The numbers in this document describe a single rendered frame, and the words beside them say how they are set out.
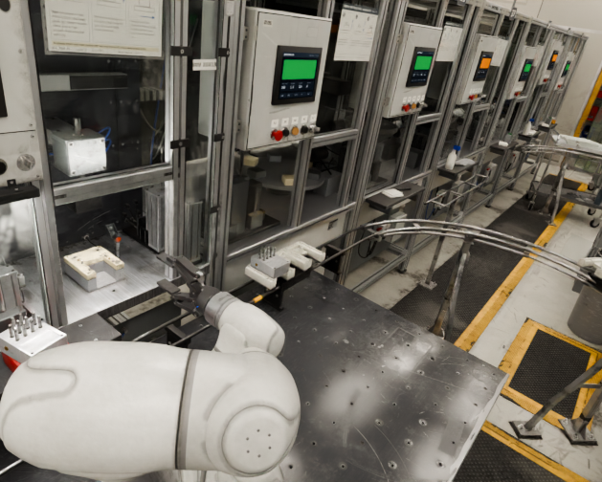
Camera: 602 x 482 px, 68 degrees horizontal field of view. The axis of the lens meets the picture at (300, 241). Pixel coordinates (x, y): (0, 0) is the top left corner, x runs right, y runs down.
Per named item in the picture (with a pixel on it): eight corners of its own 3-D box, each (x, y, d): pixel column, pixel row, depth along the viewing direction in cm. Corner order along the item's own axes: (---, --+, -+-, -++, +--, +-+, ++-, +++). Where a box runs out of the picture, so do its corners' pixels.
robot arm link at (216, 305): (245, 294, 113) (229, 284, 116) (218, 308, 106) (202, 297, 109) (242, 322, 117) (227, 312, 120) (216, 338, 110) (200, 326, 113)
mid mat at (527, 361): (587, 444, 237) (588, 443, 236) (485, 387, 264) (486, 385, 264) (608, 355, 310) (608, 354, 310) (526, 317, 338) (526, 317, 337)
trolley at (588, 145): (525, 210, 552) (557, 134, 507) (522, 197, 600) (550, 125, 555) (603, 230, 530) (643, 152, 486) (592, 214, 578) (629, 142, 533)
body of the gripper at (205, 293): (225, 313, 119) (202, 297, 124) (228, 286, 115) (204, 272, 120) (204, 324, 113) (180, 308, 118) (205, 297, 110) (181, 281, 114)
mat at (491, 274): (457, 366, 277) (457, 365, 276) (375, 321, 306) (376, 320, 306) (590, 185, 706) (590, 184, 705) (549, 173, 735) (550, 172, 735)
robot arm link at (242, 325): (230, 293, 107) (203, 341, 106) (278, 324, 99) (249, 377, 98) (253, 301, 116) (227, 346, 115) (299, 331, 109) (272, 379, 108)
